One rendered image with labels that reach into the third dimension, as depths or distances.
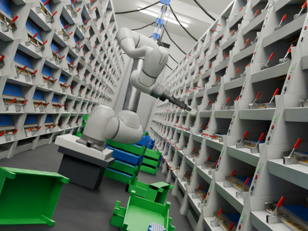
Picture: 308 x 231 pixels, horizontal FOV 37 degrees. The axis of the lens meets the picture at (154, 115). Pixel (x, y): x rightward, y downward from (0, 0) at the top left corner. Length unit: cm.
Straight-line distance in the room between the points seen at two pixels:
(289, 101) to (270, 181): 29
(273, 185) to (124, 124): 151
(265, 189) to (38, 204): 89
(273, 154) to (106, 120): 148
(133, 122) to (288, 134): 153
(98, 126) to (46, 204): 105
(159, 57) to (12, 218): 122
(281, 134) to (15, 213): 104
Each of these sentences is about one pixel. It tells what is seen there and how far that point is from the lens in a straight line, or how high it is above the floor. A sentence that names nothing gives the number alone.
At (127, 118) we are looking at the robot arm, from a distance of 300.
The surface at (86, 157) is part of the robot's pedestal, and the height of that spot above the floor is 18.
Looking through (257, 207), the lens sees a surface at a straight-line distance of 168.
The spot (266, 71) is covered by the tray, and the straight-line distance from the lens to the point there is 212.
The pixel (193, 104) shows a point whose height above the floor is 80.
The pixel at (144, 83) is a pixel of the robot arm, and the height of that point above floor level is 72.
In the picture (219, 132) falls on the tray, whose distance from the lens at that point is 304.
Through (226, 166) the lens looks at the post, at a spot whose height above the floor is 43.
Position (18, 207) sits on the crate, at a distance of 186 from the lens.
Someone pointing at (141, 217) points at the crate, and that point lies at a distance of 222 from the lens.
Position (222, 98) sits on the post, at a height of 81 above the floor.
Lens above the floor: 53
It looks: 1 degrees up
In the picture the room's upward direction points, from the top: 18 degrees clockwise
